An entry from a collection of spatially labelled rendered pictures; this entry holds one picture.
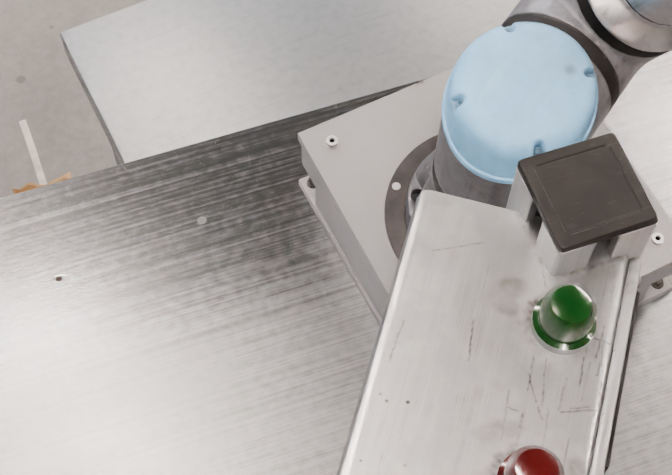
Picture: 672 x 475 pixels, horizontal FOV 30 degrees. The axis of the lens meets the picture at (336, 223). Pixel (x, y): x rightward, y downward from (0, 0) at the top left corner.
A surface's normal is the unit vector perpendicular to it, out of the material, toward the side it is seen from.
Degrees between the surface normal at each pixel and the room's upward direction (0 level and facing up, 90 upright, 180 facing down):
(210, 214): 0
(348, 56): 0
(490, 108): 10
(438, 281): 0
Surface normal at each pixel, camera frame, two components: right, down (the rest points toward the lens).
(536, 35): -0.05, -0.34
